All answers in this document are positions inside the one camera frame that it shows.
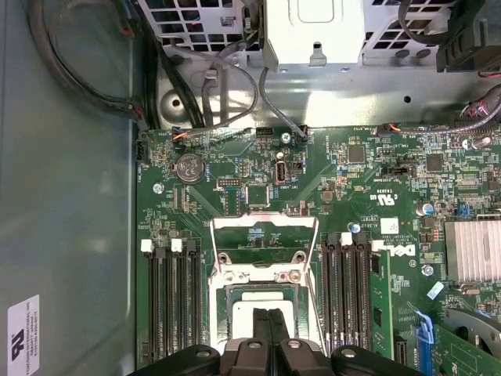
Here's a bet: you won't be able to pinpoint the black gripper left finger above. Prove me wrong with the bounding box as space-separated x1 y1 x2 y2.
135 308 272 376

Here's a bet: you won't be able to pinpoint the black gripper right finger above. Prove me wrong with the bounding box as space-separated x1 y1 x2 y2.
270 308 426 376

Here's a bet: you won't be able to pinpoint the silver-topped CPU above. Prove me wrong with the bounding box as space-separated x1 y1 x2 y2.
225 285 301 348

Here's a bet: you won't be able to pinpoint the thin metal locking lever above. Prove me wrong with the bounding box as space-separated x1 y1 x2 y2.
305 269 328 348

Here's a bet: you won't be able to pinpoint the metal socket cover frame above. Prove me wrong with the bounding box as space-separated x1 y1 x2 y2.
209 212 319 275

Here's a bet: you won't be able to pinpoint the CPU socket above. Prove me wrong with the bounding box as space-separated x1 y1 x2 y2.
207 268 315 349

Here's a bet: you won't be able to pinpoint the RAM slot black clips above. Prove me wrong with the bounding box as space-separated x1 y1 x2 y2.
353 231 372 349
161 250 175 349
186 238 204 348

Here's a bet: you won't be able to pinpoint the RAM slot white clips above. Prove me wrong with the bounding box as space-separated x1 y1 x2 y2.
337 231 354 348
139 238 162 353
171 237 188 349

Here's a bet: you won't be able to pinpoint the blue expansion slot latch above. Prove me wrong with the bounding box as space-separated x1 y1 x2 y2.
413 311 434 373

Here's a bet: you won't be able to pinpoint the green RAM stick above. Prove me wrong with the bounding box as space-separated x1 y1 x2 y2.
370 239 394 360

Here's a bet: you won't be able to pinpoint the black graphics card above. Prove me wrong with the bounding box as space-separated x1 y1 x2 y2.
430 307 501 376

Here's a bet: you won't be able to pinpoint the green motherboard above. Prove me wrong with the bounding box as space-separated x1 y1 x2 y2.
135 125 501 376

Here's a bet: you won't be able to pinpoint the internal USB port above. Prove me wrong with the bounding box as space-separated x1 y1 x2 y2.
273 158 290 186

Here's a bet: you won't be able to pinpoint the silver coin cell battery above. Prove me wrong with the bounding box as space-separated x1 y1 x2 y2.
174 154 207 185

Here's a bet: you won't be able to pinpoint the silver chipset heatsink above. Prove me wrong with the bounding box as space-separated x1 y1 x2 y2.
444 219 501 283

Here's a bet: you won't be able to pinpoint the white label sticker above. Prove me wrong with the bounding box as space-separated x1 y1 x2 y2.
6 294 41 374

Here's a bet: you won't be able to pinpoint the black PC case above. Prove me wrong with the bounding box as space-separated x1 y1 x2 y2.
0 0 501 376

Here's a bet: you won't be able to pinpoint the silver metal drive cage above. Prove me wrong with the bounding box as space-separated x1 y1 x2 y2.
136 0 501 75

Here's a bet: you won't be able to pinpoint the black plastic fan housing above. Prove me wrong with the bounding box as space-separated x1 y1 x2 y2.
434 15 501 75

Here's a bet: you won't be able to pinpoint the thick black cable bundle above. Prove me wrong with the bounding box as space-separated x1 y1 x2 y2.
27 0 146 123

